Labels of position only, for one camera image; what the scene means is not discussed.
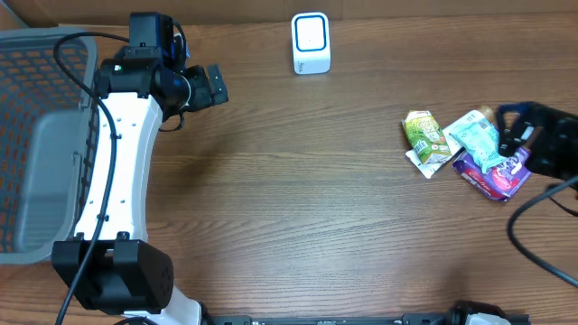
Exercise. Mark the white tube gold cap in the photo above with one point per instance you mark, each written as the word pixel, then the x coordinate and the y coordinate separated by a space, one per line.
pixel 428 170

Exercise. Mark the green tea carton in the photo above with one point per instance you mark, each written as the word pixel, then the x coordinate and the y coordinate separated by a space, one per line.
pixel 426 137

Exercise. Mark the grey plastic basket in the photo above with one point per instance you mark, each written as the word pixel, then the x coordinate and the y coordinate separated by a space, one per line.
pixel 49 132

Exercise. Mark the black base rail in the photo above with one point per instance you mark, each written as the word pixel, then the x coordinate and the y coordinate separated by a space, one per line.
pixel 406 319

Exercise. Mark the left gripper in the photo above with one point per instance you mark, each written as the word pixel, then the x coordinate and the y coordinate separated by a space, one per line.
pixel 215 84

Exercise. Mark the teal wipes packet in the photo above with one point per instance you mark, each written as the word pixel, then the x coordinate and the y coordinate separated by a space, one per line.
pixel 480 139

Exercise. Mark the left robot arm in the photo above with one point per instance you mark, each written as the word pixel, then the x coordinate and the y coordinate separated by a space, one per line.
pixel 108 264

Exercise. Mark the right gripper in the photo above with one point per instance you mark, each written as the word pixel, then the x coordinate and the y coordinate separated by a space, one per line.
pixel 544 120

